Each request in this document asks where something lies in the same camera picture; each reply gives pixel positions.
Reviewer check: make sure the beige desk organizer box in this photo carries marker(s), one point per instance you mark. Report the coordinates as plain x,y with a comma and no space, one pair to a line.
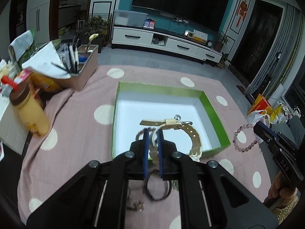
83,76

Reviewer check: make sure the tall potted plant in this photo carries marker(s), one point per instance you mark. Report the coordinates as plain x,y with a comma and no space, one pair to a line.
221,40

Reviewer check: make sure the beige wristwatch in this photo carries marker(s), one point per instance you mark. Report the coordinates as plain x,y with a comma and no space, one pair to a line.
190,130

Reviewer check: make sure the bushy potted plant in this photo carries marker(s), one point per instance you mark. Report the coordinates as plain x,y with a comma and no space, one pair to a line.
94,26

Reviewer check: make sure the green cardboard box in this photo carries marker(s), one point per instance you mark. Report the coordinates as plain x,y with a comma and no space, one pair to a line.
154,105

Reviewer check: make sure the yellow shopping bag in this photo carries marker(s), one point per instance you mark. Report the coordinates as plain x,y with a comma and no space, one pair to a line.
277,114

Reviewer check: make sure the white plastic bag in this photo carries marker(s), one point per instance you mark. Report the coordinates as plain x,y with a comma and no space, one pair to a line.
256,118

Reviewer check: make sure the black television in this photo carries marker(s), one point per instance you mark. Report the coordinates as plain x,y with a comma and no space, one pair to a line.
181,2

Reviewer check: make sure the red knot wall decoration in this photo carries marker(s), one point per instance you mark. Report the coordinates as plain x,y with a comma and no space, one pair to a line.
243,8

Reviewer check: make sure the yellow bottle with brown lid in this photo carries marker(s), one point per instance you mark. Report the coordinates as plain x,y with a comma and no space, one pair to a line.
31,114

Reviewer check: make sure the dark wooden door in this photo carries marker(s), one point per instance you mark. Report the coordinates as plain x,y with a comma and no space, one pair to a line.
259,40

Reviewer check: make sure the white papers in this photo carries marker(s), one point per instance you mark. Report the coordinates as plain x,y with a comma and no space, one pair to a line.
45,59

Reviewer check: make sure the white tall cabinet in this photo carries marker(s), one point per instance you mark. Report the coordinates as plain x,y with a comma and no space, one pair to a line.
39,12

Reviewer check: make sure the bunch of pens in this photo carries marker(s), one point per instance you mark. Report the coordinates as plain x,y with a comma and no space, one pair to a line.
71,57

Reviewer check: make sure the small potted plant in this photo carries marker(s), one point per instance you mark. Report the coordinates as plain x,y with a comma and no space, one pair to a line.
224,59

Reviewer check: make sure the pink polka dot tablecloth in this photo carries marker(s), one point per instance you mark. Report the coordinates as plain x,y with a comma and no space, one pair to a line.
83,124

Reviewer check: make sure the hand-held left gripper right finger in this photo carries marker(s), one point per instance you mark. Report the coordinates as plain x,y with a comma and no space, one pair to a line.
161,152

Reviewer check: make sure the person's right forearm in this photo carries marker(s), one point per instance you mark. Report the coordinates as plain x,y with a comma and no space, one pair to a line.
286,208

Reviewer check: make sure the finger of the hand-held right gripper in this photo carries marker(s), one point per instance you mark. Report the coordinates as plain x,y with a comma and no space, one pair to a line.
269,129
262,131

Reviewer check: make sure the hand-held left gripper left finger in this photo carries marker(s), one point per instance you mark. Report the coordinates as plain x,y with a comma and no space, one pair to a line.
146,152

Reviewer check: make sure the yellow and white desk calendar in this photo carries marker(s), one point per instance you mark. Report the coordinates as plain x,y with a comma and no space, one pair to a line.
199,36

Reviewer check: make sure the orange snack bag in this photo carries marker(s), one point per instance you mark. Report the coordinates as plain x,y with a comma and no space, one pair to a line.
45,83

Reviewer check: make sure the white television cabinet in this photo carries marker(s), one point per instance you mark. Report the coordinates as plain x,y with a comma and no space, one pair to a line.
133,37

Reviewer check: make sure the clear plastic storage box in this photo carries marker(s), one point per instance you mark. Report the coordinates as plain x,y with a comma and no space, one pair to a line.
129,19

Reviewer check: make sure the orange shopping bag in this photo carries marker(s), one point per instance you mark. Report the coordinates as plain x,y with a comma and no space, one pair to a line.
259,105

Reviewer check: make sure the striped curtain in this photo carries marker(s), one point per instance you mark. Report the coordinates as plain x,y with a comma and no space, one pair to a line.
286,47

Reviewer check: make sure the person's right hand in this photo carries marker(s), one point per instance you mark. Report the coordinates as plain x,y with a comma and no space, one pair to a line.
277,187

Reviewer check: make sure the grey folded cloth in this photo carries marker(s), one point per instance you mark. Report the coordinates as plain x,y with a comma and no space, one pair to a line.
21,43

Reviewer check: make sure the small black alarm clock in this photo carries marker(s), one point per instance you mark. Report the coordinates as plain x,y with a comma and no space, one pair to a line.
209,43

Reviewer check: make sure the gold hair clip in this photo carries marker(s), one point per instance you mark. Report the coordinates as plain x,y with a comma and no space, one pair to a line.
138,206

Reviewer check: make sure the black wristwatch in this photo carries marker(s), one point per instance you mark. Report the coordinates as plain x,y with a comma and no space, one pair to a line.
146,190

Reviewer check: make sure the white drawer organizer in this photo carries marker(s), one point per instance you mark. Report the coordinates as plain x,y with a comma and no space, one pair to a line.
9,128

